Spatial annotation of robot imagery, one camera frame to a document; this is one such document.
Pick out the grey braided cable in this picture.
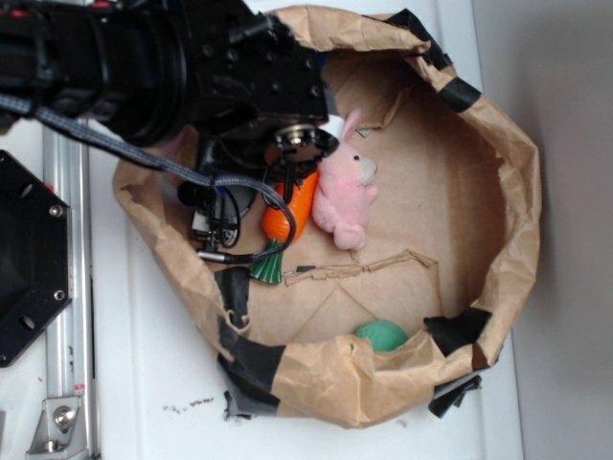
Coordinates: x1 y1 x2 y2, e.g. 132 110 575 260
0 93 307 264

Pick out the pink plush bunny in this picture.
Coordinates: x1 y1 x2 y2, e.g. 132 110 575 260
311 108 378 251

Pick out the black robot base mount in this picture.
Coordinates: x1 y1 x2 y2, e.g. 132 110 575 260
1 150 71 368

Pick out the green ball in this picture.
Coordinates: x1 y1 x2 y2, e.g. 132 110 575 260
353 319 409 352

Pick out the metal corner bracket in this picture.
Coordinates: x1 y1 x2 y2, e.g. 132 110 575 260
25 396 87 459

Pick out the brown paper bag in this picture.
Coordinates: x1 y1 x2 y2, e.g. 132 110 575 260
113 6 541 427

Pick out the aluminium extrusion rail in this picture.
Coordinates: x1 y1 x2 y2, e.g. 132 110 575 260
42 127 100 459

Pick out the orange toy carrot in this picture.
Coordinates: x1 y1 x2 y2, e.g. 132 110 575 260
250 172 319 285

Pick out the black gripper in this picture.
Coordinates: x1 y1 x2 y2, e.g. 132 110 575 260
184 1 339 183

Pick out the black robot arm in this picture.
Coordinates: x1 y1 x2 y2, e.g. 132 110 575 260
1 1 339 180

